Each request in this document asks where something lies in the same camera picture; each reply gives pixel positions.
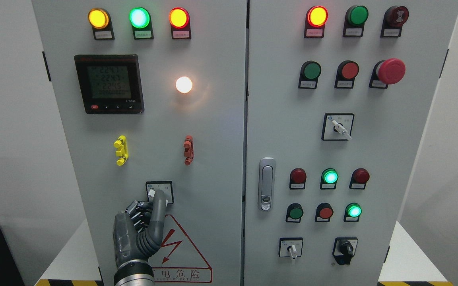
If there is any red-rimmed yellow indicator light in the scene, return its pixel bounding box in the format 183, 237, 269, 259
169, 7, 191, 39

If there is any left grey cabinet door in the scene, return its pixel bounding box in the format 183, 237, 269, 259
32, 0, 247, 286

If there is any red push button upper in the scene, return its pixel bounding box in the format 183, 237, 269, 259
334, 60, 359, 89

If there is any right grey cabinet door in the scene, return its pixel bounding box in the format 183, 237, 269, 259
243, 0, 458, 286

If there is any white rotary switch door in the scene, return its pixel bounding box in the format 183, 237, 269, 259
145, 181, 174, 207

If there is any green push button lower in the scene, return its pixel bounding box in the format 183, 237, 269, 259
285, 203, 304, 223

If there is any green lit indicator middle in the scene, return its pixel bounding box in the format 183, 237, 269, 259
320, 168, 338, 189

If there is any white rotary switch lower right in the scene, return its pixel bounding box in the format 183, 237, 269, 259
279, 237, 304, 261

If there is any red push button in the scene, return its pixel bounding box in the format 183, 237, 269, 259
314, 203, 334, 222
334, 60, 359, 89

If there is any yellow indicator light top left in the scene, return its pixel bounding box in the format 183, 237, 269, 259
88, 8, 115, 40

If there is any dark red indicator right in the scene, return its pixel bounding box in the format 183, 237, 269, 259
349, 168, 370, 190

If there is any dark red indicator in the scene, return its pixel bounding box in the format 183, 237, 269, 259
349, 168, 370, 190
289, 167, 307, 190

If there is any white rotary switch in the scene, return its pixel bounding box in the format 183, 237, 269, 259
279, 237, 304, 261
322, 113, 355, 141

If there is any dark red indicator left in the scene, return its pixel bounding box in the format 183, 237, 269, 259
289, 167, 307, 190

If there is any green lit push button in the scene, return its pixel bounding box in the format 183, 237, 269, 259
343, 203, 362, 222

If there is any red lit indicator right door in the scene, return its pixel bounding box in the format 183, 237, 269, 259
304, 6, 328, 38

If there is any small clear bulb light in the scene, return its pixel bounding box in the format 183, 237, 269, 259
175, 76, 193, 94

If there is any grey cabinet door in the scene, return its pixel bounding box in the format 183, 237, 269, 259
243, 0, 458, 286
32, 0, 247, 286

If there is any green lit indicator light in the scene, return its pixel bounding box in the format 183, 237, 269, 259
129, 7, 154, 40

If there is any black rotary selector switch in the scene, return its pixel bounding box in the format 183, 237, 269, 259
332, 237, 358, 265

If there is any red electric hazard warning sticker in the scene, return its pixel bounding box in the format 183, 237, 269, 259
149, 214, 213, 284

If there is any green push button upper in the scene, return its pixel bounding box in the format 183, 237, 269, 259
298, 60, 322, 89

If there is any green unlit indicator top right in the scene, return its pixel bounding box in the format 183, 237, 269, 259
342, 5, 369, 37

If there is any black digital power meter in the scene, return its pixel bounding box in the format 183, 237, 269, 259
74, 54, 145, 114

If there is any red emergency stop button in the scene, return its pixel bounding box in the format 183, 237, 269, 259
369, 58, 406, 89

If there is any silver door handle lock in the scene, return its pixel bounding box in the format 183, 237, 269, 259
258, 157, 275, 211

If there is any dark red buzzer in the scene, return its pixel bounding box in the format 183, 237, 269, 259
380, 6, 409, 38

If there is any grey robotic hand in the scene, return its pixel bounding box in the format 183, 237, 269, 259
113, 189, 167, 268

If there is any white rotary switch upper right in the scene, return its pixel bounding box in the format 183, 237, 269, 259
322, 113, 355, 141

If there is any red push button lower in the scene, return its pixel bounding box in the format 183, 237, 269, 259
314, 203, 334, 222

